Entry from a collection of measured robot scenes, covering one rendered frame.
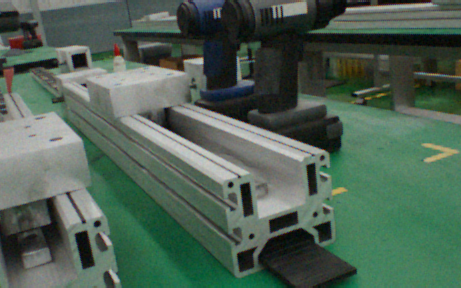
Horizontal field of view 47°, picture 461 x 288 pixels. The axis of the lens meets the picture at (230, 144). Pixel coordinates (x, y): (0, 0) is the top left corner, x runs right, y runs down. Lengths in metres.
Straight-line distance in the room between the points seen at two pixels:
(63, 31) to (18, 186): 11.82
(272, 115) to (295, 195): 0.22
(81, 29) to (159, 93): 11.61
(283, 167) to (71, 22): 11.86
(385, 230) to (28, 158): 0.31
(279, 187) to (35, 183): 0.21
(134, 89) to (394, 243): 0.39
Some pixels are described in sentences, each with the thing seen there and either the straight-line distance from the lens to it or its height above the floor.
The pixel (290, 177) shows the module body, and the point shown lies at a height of 0.84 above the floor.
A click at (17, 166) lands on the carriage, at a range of 0.43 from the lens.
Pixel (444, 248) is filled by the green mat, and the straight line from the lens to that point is 0.47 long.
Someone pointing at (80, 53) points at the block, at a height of 0.85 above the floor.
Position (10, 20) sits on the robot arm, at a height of 1.01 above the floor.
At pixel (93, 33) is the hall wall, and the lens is 12.36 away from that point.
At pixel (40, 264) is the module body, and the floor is 0.83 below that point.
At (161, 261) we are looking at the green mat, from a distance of 0.49.
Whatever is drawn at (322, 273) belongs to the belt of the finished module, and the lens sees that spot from 0.42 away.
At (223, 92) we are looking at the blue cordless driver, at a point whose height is 0.84.
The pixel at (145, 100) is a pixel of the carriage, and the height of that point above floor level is 0.88.
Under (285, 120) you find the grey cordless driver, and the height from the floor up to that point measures 0.84.
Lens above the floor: 1.00
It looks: 16 degrees down
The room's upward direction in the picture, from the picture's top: 8 degrees counter-clockwise
